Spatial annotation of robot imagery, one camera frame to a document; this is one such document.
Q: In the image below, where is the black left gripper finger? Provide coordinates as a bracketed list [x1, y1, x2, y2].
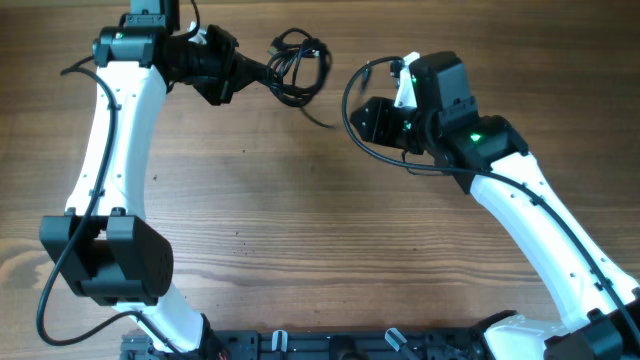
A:
[233, 74, 265, 93]
[234, 52, 273, 80]

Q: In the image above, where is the black cable bundle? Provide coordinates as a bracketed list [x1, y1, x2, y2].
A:
[259, 27, 336, 130]

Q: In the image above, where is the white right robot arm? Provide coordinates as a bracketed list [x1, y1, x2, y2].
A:
[341, 51, 639, 359]

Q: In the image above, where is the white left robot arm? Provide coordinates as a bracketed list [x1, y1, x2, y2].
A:
[39, 1, 274, 359]

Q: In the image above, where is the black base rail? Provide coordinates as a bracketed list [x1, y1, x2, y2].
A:
[120, 328, 493, 360]

